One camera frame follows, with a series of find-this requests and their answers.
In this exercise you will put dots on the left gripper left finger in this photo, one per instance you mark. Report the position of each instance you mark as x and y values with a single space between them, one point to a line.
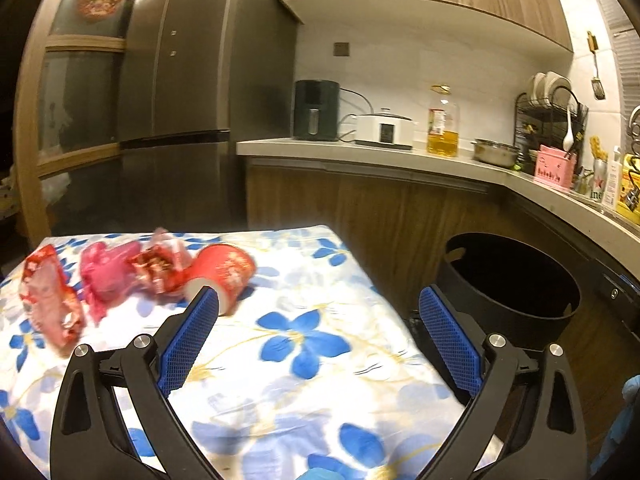
89 438

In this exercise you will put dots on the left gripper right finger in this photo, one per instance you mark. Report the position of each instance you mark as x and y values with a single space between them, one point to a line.
524 419

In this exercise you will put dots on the red white snack bag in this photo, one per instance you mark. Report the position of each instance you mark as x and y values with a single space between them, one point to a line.
51 304

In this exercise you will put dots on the pink plastic bag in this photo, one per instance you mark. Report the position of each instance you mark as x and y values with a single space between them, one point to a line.
107 276

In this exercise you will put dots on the small red printed wrapper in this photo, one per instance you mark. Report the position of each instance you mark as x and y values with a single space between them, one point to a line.
162 267

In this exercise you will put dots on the red paper cup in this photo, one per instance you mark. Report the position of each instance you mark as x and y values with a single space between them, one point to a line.
226 269

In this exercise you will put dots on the black trash bin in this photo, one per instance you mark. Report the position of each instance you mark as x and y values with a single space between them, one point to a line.
509 288

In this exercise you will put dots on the grey kitchen countertop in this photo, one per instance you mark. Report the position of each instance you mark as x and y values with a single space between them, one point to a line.
613 234

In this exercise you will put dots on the blue glove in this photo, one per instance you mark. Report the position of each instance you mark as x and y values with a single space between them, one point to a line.
616 434

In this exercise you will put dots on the wooden lower cabinet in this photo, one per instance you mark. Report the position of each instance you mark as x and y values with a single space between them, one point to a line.
396 223

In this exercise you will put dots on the pink box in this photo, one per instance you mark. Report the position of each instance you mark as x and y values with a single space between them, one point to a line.
555 167

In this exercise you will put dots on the steel pot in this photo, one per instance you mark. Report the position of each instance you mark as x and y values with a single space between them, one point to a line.
494 153

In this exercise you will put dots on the wood framed glass door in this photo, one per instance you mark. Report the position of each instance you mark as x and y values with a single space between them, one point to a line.
66 147

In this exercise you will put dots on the cooking oil bottle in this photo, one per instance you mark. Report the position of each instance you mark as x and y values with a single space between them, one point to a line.
443 123

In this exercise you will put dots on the black dish rack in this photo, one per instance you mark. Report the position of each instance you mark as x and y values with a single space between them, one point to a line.
541 116

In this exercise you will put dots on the white rice cooker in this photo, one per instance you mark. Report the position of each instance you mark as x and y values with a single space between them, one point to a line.
385 130

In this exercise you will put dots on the hanging metal spatula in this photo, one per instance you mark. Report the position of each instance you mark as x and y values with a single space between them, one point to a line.
596 82

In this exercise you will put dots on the black air fryer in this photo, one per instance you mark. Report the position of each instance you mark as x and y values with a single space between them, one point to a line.
316 104

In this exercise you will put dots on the dark steel refrigerator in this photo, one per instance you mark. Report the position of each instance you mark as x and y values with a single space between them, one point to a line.
199 77

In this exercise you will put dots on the wall power socket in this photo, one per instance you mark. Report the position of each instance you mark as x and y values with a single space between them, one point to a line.
341 49

